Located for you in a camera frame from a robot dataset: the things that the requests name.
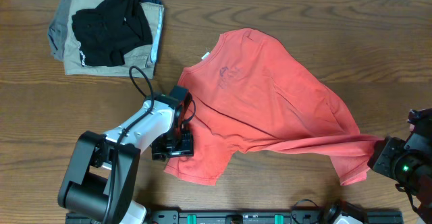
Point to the black folded garment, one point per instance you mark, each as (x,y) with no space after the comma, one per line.
(109,31)

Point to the red orange t-shirt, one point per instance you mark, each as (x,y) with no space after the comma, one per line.
(251,95)

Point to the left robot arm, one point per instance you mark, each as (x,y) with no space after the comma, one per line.
(100,178)

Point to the black mounting rail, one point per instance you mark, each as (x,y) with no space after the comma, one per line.
(370,217)

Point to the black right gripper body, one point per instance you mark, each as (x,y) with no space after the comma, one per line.
(383,160)

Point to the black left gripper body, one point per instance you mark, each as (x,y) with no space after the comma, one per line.
(176,143)

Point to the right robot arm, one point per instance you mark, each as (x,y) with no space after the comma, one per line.
(408,162)

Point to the grey folded garment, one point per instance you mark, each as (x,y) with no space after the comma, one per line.
(57,30)

